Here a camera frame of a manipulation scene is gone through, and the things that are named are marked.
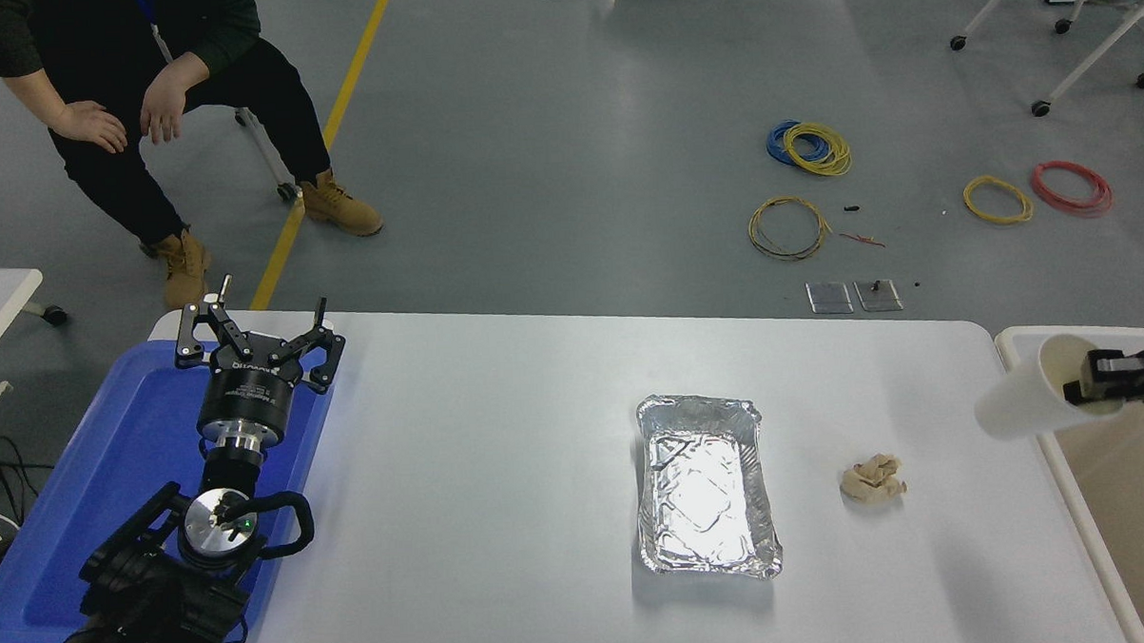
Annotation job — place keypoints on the person's left hand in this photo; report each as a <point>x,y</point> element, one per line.
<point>163,107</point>

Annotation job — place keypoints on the crumpled tan paper ball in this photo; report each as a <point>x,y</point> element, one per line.
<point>871,479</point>

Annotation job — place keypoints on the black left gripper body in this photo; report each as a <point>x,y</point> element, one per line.
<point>246,399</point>

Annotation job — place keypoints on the person's right hand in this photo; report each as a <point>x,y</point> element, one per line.
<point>87,124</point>

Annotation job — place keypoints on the person's right forearm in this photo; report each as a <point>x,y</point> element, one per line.
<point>36,97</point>

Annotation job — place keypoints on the white paper cup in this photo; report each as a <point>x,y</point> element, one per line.
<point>1022,406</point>

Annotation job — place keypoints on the large pale bin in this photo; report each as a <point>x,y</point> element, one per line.
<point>1139,492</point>

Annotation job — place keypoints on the person's tan boot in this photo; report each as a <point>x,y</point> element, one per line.
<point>340,208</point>
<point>185,268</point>

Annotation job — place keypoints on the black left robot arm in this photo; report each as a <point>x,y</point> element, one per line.
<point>144,603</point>

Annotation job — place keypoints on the silver foil tray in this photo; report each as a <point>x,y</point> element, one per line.
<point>702,488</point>

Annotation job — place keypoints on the blue plastic tray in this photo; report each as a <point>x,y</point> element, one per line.
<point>110,452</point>

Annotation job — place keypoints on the grey seat wheeled chair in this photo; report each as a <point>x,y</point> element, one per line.
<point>266,151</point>

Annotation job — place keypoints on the clear plastic plate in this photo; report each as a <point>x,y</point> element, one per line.
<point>829,297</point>
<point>878,297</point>

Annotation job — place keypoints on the person's left forearm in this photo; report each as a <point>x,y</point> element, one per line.
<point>192,63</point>

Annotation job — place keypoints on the person's right tan boot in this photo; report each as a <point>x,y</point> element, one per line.
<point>185,268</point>

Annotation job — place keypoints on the person's left tan boot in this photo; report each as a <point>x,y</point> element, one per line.
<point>340,208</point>

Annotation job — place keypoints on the person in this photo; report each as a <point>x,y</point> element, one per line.
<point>96,43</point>

